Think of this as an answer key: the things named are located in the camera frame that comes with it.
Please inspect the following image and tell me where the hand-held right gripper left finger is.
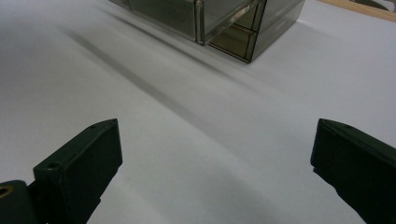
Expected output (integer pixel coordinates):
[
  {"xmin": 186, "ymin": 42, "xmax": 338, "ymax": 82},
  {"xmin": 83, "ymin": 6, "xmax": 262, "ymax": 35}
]
[{"xmin": 33, "ymin": 118, "xmax": 123, "ymax": 224}]

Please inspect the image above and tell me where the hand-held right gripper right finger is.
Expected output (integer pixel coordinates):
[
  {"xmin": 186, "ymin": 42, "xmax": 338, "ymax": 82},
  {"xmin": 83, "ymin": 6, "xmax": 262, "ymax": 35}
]
[{"xmin": 310, "ymin": 118, "xmax": 396, "ymax": 224}]

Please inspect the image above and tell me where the smoky clear plastic drawer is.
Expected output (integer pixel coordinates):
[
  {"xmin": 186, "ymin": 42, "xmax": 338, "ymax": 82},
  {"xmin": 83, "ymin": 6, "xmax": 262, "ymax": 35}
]
[
  {"xmin": 207, "ymin": 29, "xmax": 260, "ymax": 63},
  {"xmin": 107, "ymin": 0, "xmax": 266, "ymax": 47},
  {"xmin": 232, "ymin": 7, "xmax": 262, "ymax": 34}
]

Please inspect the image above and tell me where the grey white device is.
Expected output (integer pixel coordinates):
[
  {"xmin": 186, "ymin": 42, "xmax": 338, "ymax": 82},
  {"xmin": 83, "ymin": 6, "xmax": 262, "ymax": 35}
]
[{"xmin": 350, "ymin": 0, "xmax": 396, "ymax": 12}]

